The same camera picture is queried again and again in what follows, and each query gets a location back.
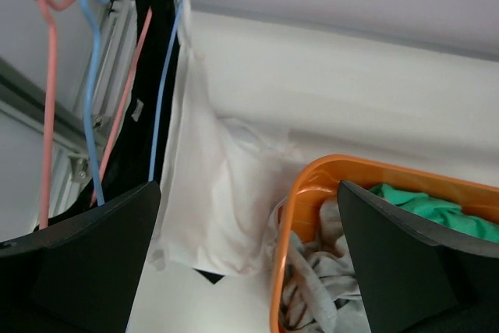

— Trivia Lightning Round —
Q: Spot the black tank top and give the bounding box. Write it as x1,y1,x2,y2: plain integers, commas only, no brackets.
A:
33,0,225,287

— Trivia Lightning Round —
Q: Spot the orange plastic basket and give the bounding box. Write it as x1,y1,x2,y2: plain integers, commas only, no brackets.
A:
270,154,498,332

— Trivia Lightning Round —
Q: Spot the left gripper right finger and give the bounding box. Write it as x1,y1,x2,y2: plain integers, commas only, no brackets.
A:
338,181,498,333

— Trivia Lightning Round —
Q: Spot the left pink wire hanger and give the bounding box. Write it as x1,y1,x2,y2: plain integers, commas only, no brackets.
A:
34,0,153,230

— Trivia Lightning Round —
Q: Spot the grey tank top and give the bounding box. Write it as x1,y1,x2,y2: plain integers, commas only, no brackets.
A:
279,200,370,332

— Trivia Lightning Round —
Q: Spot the white tank top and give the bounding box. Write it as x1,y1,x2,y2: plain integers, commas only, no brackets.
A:
149,0,302,276

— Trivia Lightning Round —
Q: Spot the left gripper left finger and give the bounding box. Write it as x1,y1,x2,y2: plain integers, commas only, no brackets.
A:
1,182,161,332

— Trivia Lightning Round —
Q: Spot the green tank top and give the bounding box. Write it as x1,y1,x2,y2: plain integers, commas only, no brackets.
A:
369,183,498,243

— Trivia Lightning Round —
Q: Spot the blue wire hanger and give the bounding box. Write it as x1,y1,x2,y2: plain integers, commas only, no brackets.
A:
56,0,196,207

